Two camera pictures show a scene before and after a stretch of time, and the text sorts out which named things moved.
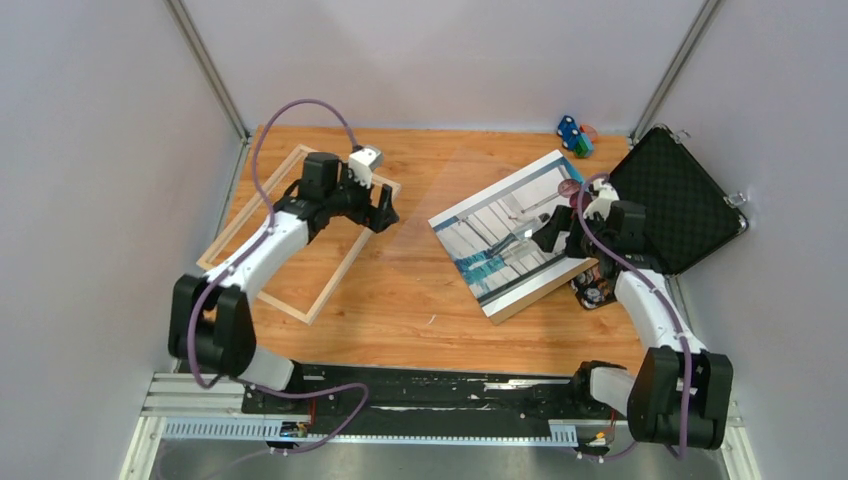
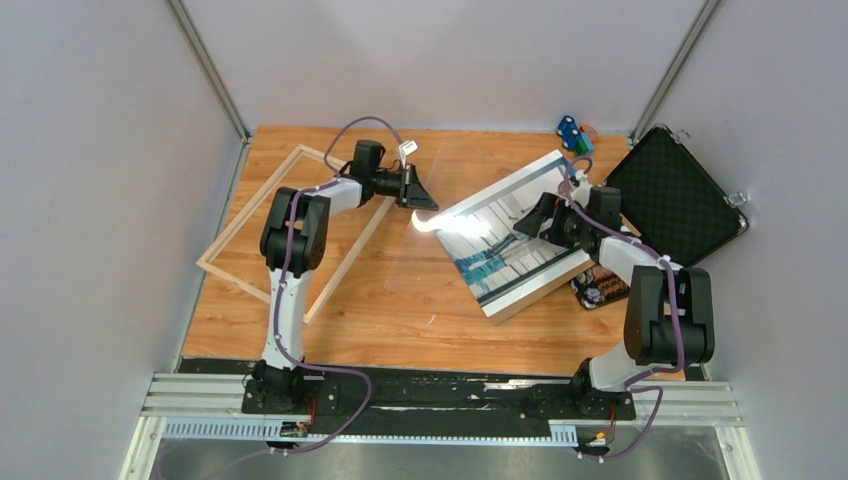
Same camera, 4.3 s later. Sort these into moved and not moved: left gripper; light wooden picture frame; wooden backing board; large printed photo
Moved: left gripper
Not moved: wooden backing board; large printed photo; light wooden picture frame
